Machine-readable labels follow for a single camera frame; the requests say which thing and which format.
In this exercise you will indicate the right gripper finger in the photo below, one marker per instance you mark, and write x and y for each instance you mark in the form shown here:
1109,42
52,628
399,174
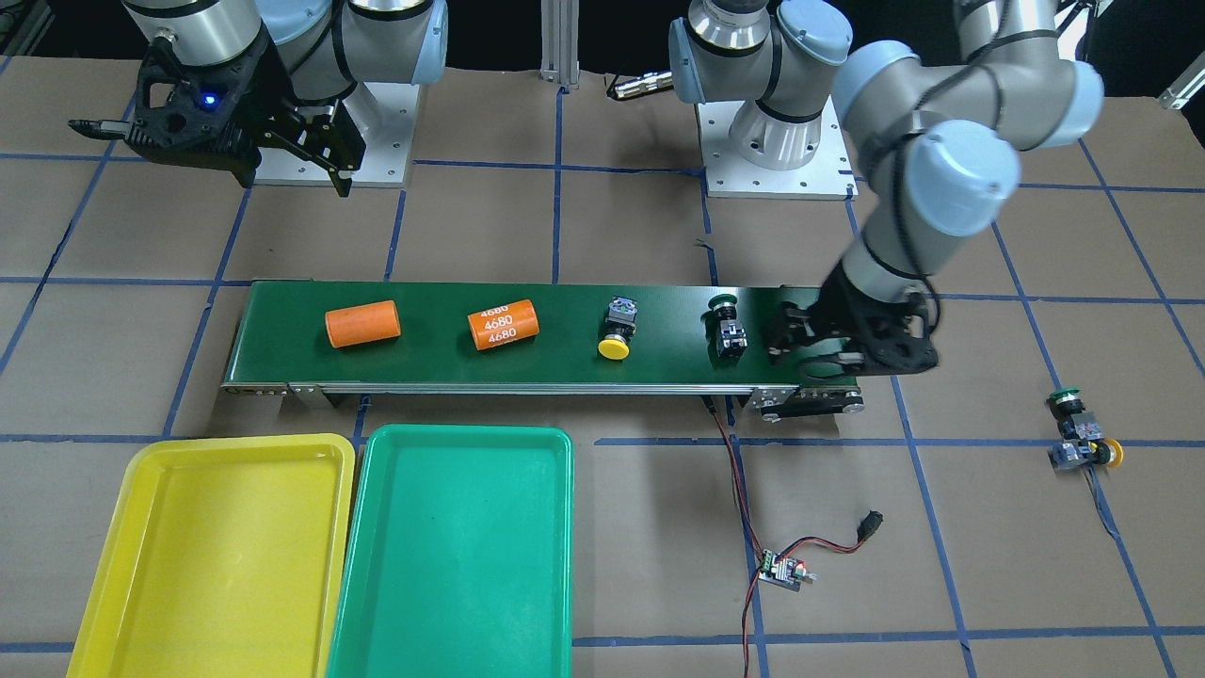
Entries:
340,172

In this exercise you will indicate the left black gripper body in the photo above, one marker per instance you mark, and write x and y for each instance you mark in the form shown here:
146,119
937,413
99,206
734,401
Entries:
834,303

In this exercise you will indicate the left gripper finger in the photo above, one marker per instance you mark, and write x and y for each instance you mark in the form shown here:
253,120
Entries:
823,371

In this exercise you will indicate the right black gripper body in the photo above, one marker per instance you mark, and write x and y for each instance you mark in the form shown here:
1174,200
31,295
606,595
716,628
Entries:
265,97

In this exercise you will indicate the green push button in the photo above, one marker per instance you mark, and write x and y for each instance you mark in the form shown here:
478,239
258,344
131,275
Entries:
1074,421
728,335

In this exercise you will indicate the plain orange cylinder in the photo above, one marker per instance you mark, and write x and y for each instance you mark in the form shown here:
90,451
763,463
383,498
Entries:
362,324

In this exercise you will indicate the orange cylinder with 4680 print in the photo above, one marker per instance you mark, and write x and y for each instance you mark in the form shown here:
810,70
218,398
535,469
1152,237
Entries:
504,324

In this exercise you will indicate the yellow push button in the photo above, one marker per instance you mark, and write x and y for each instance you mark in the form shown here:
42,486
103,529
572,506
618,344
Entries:
1077,453
618,328

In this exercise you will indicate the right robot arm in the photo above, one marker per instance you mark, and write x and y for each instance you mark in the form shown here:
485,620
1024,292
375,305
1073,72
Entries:
327,47

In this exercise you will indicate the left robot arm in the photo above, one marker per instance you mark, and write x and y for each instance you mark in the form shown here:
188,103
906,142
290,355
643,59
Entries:
939,145

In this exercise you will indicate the green conveyor belt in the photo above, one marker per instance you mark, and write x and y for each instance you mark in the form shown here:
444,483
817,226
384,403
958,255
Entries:
318,339

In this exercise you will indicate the black barrel connector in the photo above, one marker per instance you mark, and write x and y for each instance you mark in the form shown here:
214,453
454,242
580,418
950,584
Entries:
869,525

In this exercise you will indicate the small green controller board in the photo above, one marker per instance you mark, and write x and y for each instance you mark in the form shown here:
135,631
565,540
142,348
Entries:
785,572

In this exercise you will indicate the yellow plastic tray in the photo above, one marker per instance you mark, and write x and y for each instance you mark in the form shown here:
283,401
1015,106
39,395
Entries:
224,558

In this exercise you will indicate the green plastic tray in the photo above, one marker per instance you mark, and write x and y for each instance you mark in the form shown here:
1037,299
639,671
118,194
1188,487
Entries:
459,561

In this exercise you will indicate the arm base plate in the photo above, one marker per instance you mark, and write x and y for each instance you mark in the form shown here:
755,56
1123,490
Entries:
747,154
373,126

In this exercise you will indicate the aluminium frame post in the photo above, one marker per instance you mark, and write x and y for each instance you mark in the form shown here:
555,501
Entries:
560,21

